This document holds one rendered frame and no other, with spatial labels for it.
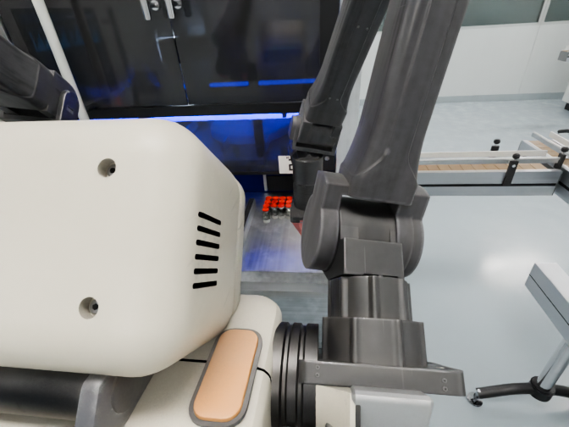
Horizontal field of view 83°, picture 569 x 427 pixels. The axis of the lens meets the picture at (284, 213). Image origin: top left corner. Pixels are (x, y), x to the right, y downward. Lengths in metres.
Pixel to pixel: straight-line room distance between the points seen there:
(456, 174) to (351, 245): 0.99
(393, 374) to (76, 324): 0.20
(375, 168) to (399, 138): 0.03
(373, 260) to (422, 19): 0.19
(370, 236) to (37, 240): 0.24
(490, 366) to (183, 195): 1.79
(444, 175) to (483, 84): 5.00
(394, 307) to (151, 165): 0.21
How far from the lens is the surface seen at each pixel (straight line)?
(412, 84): 0.29
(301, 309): 1.43
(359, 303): 0.27
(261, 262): 0.85
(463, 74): 6.04
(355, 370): 0.26
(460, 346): 1.90
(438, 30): 0.29
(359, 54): 0.48
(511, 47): 6.23
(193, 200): 0.19
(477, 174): 1.27
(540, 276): 1.57
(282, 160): 1.02
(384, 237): 0.31
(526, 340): 2.07
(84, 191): 0.20
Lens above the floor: 1.44
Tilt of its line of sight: 33 degrees down
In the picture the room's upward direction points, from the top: 4 degrees counter-clockwise
